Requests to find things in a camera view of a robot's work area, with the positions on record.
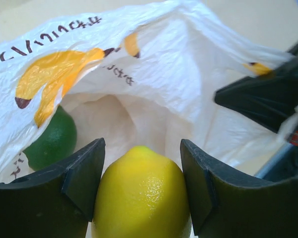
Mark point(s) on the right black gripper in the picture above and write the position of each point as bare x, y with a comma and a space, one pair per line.
269, 100

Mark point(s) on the yellow lemon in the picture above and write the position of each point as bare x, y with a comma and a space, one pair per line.
142, 195

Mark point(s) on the translucent plastic bag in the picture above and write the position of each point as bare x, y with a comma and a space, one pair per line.
137, 75

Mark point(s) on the green lime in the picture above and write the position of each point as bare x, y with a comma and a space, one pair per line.
57, 142

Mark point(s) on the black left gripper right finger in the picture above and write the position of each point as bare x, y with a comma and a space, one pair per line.
227, 203

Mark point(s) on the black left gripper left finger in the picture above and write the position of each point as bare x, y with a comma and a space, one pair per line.
55, 202

